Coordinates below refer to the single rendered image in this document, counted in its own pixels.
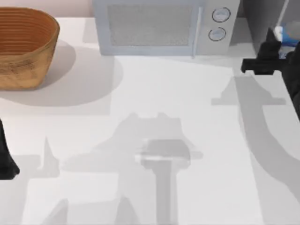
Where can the blue and white carton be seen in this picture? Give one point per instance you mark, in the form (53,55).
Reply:
(287,48)

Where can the pale microwave oven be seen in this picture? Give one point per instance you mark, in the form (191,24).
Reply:
(215,48)

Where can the round microwave knob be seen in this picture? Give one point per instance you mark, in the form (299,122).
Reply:
(221,14)
(217,34)

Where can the microwave oven door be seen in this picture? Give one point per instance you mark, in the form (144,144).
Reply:
(147,25)

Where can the brown woven wooden basket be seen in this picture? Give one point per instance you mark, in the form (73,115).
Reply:
(25,47)

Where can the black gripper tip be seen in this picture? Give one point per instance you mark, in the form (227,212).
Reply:
(5,161)

